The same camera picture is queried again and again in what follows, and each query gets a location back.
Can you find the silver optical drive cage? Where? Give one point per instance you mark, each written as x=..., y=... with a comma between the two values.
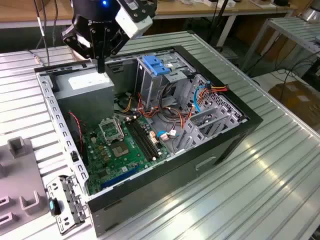
x=150, y=87

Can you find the green motherboard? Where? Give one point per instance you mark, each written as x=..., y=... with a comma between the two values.
x=100, y=170

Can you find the white board power connector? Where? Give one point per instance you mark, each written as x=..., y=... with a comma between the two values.
x=163, y=137

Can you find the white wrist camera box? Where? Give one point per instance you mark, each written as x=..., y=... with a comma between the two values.
x=132, y=22

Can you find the black open PC case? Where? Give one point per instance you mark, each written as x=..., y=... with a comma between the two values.
x=162, y=180

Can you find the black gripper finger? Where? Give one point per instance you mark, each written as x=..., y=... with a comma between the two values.
x=93, y=45
x=108, y=42

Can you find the grey parts rack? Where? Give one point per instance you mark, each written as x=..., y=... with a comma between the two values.
x=20, y=175

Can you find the silver card retention bracket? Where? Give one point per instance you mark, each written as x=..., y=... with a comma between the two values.
x=67, y=200

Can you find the brown cardboard box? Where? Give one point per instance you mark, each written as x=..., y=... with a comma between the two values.
x=295, y=100

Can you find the black tripod stand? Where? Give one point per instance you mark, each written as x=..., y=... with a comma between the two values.
x=219, y=17

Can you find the black latch with blue mark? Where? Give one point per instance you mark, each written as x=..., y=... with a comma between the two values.
x=55, y=207

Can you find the metal slat side table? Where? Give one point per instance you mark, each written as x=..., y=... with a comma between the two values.
x=287, y=27

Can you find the blue plastic drive latch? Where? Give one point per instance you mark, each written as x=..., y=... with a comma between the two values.
x=155, y=66

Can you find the silver disk bay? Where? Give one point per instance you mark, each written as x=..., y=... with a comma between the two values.
x=192, y=130

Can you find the wooden desk white frame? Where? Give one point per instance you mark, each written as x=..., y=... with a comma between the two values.
x=15, y=12
x=190, y=8

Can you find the blue expansion slot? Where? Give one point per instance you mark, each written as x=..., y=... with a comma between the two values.
x=120, y=178

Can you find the black RAM slot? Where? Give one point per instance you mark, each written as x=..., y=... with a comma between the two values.
x=148, y=138
x=138, y=138
x=142, y=138
x=145, y=138

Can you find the grey power supply unit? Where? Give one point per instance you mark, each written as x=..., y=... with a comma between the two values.
x=85, y=100

